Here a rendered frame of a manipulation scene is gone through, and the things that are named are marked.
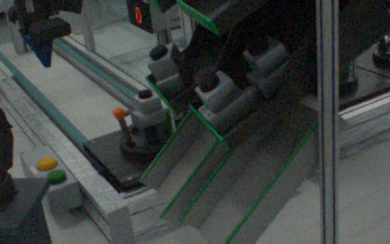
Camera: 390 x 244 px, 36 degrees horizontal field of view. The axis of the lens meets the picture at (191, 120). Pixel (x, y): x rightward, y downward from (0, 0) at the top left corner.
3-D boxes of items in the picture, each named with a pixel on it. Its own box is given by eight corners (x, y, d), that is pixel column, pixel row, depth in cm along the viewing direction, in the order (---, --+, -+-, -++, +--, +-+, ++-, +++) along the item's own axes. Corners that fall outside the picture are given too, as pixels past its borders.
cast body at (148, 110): (140, 130, 126) (135, 99, 123) (131, 123, 129) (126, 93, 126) (175, 117, 129) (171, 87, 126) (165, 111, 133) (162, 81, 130)
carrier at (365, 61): (401, 89, 148) (404, 41, 142) (334, 64, 167) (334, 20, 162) (467, 64, 158) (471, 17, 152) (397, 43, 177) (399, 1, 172)
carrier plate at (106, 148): (126, 195, 117) (124, 185, 117) (83, 149, 137) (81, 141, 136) (229, 155, 127) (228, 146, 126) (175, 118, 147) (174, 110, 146)
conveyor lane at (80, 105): (134, 232, 121) (126, 191, 117) (22, 104, 189) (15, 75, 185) (250, 184, 133) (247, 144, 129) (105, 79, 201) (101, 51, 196)
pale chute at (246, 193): (229, 277, 87) (207, 266, 85) (198, 228, 99) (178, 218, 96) (349, 122, 84) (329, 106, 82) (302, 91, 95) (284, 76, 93)
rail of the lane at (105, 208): (115, 257, 115) (105, 209, 110) (3, 109, 187) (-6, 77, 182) (141, 246, 117) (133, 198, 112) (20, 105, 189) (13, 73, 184)
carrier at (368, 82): (324, 119, 138) (323, 68, 132) (262, 88, 157) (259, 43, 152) (400, 89, 148) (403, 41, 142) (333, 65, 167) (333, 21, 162)
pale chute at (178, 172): (180, 228, 99) (160, 218, 97) (157, 190, 111) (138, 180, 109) (283, 91, 96) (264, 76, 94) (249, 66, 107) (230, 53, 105)
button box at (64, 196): (51, 217, 122) (45, 191, 120) (24, 175, 139) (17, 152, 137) (84, 204, 125) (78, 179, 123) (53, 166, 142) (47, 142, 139)
